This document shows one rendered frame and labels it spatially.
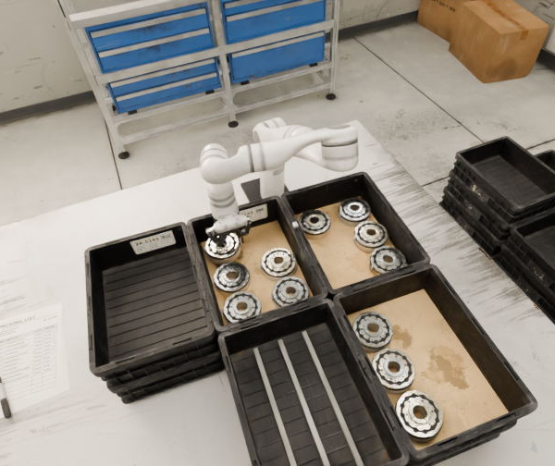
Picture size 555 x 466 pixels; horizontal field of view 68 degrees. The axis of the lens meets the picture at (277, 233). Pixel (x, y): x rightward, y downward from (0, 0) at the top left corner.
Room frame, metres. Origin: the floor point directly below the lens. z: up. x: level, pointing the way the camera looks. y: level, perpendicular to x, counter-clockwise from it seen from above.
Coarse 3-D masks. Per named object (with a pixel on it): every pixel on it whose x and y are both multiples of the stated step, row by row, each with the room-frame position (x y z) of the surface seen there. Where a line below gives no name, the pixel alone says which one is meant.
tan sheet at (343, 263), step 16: (320, 208) 0.96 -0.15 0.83; (336, 208) 0.95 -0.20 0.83; (336, 224) 0.88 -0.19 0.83; (320, 240) 0.82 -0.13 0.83; (336, 240) 0.81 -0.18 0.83; (352, 240) 0.81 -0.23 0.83; (320, 256) 0.76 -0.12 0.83; (336, 256) 0.75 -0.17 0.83; (352, 256) 0.75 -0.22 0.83; (368, 256) 0.74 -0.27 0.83; (336, 272) 0.69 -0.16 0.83; (352, 272) 0.69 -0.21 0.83; (368, 272) 0.69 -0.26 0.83
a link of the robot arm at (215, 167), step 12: (204, 156) 0.80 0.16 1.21; (216, 156) 0.79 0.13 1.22; (240, 156) 0.78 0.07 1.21; (252, 156) 0.79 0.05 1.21; (204, 168) 0.76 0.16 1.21; (216, 168) 0.76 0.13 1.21; (228, 168) 0.76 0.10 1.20; (240, 168) 0.77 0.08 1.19; (252, 168) 0.77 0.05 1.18; (204, 180) 0.76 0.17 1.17; (216, 180) 0.75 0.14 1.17; (228, 180) 0.76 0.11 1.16
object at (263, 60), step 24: (240, 0) 2.74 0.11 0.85; (264, 0) 2.80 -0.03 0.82; (288, 0) 2.85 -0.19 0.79; (312, 0) 2.89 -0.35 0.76; (240, 24) 2.74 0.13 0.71; (264, 24) 2.79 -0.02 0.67; (288, 24) 2.85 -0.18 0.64; (264, 48) 2.77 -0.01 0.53; (288, 48) 2.84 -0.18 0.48; (312, 48) 2.90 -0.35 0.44; (240, 72) 2.73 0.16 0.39; (264, 72) 2.79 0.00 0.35
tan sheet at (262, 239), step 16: (272, 224) 0.90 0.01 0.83; (256, 240) 0.84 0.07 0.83; (272, 240) 0.83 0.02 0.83; (240, 256) 0.78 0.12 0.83; (256, 256) 0.78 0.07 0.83; (256, 272) 0.72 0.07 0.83; (256, 288) 0.66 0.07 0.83; (272, 288) 0.65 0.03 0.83; (224, 304) 0.61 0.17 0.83; (272, 304) 0.60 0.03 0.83; (224, 320) 0.56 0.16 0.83
